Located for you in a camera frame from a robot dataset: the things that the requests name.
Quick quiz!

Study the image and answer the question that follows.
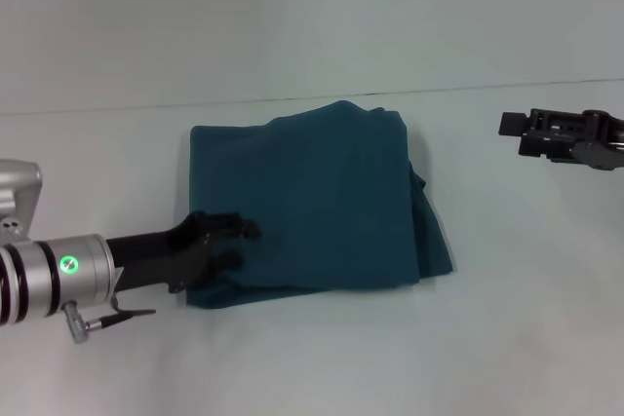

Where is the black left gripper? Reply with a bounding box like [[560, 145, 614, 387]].
[[104, 210, 263, 294]]

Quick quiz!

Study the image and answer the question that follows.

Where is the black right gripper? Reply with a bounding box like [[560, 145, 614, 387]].
[[497, 107, 624, 171]]

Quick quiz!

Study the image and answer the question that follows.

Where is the teal blue t-shirt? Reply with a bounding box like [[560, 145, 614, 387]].
[[185, 99, 458, 311]]

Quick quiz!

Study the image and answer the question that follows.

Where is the left arm connector cable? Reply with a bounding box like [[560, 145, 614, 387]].
[[62, 294, 157, 345]]

